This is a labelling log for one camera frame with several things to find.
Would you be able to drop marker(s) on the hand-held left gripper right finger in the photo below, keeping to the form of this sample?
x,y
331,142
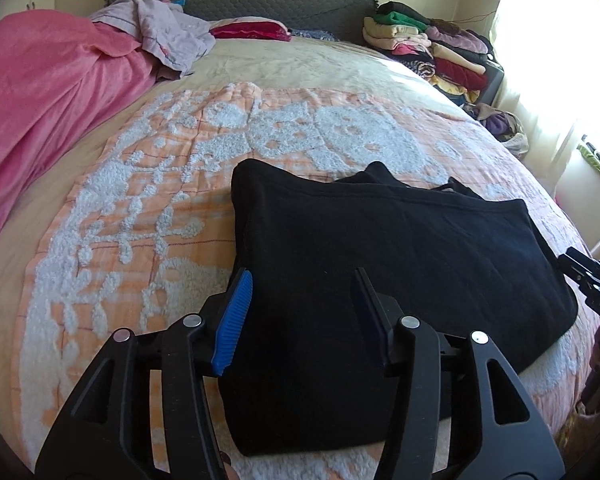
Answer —
x,y
367,310

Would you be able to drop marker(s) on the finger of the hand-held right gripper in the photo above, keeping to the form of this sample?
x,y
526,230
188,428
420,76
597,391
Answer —
x,y
582,265

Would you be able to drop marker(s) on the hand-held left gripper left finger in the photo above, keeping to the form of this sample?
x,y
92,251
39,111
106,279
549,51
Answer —
x,y
235,320

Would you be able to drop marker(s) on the black sweater with orange patches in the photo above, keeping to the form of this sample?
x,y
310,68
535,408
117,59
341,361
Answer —
x,y
380,240

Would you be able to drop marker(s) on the clothes heap beside bed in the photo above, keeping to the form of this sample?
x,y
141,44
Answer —
x,y
500,125

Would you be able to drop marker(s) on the pile of folded clothes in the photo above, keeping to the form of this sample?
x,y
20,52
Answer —
x,y
430,45

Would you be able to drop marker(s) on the orange white tufted blanket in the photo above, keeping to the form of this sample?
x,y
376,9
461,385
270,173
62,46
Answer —
x,y
155,210

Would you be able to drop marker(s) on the white curtain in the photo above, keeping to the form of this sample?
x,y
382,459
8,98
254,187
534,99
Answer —
x,y
555,60

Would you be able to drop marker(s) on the beige bed sheet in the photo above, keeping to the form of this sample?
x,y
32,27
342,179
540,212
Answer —
x,y
305,65

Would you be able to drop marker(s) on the blue patterned cloth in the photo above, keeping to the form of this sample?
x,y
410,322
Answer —
x,y
312,35

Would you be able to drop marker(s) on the red pillow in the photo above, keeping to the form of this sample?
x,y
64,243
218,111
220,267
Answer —
x,y
250,29

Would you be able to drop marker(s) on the lilac garment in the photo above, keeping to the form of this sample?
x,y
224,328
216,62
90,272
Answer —
x,y
170,35

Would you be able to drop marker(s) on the pink blanket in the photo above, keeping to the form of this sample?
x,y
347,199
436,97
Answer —
x,y
45,85

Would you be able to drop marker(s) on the teal cloth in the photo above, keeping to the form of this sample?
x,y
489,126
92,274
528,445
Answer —
x,y
177,1

